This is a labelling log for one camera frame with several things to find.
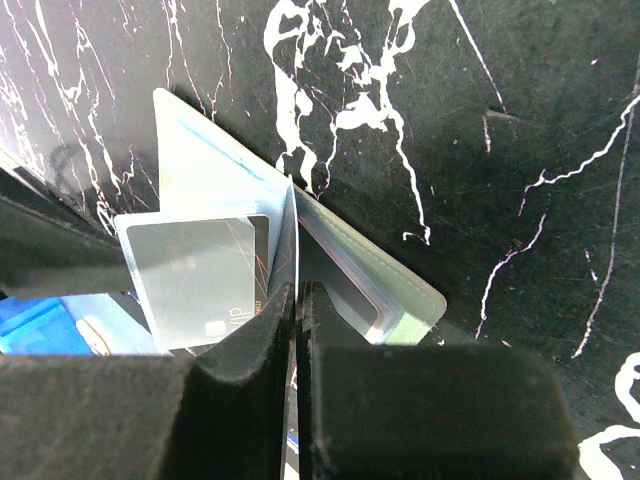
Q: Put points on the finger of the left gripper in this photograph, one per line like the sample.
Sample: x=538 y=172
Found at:
x=47 y=250

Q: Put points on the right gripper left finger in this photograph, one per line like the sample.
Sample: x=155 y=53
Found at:
x=219 y=415

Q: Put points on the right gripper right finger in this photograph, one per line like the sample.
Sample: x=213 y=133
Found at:
x=423 y=412

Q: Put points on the green card holder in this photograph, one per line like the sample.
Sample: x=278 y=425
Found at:
x=207 y=174

